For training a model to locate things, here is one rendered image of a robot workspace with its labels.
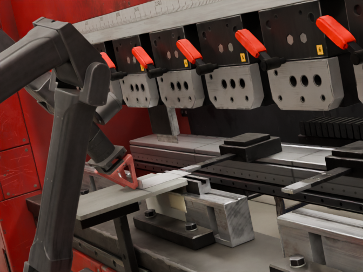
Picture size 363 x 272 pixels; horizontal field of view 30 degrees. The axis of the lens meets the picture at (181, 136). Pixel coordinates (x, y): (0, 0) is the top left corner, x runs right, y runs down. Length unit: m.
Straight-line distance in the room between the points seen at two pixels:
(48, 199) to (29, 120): 1.22
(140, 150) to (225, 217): 0.94
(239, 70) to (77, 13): 0.73
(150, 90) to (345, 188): 0.48
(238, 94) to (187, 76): 0.17
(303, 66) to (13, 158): 1.47
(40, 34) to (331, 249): 0.58
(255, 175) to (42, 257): 0.73
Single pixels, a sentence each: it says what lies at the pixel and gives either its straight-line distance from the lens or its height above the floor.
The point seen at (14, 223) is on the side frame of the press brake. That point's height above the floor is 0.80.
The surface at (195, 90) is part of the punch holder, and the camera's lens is 1.34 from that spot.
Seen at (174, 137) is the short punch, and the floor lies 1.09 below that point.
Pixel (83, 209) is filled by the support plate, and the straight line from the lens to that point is 1.48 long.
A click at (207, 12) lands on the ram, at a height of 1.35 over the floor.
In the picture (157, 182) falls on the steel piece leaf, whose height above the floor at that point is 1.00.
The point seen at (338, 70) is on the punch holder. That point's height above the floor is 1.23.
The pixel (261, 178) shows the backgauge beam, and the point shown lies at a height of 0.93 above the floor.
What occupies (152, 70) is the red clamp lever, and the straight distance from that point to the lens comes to 1.41.
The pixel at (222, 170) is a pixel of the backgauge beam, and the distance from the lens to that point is 1.87.
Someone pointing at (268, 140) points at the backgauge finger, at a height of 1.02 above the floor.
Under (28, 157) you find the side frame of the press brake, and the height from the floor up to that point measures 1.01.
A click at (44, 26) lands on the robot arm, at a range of 1.08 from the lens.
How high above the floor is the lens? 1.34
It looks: 9 degrees down
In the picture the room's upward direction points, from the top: 12 degrees counter-clockwise
